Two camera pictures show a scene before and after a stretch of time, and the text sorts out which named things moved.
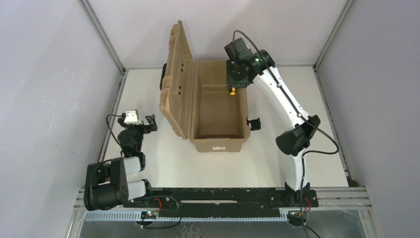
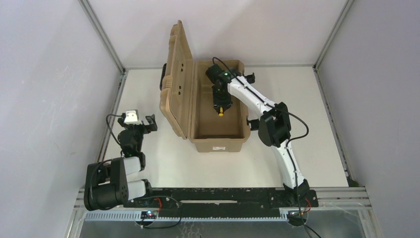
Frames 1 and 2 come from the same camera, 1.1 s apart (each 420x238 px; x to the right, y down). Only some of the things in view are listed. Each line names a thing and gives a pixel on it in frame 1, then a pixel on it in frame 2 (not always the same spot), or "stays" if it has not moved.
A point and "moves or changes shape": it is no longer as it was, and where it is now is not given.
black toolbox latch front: x=255 y=124 stays
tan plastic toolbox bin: x=196 y=102 stays
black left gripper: x=136 y=125 stays
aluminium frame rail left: x=113 y=51 stays
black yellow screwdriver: x=233 y=93 moves or changes shape
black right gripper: x=236 y=83 → x=219 y=104
